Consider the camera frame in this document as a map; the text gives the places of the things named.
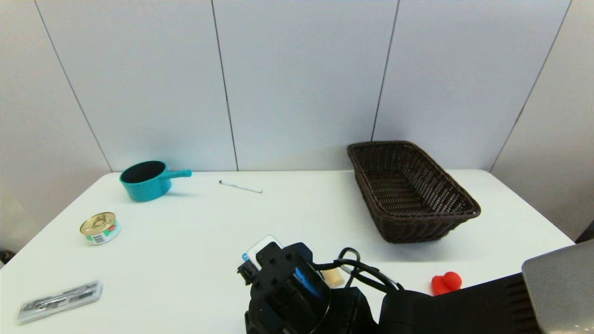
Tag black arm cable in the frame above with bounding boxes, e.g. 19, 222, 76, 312
314, 247, 405, 294

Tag dark object beside table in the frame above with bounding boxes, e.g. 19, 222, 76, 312
575, 220, 594, 244

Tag dark brown wicker basket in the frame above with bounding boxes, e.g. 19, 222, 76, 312
347, 141, 481, 244

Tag red rubber duck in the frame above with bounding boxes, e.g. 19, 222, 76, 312
431, 271, 463, 296

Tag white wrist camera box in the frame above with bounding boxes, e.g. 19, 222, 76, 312
245, 234, 284, 270

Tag grey tool case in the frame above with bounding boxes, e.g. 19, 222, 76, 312
17, 280, 104, 325

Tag small wooden cylinder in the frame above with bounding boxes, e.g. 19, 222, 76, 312
323, 269, 345, 289

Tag small tin can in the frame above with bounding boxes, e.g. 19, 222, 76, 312
80, 212, 121, 246

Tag white pen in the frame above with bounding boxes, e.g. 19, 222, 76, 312
219, 180, 263, 194

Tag teal saucepan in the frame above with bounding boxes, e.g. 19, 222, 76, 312
120, 161, 192, 203

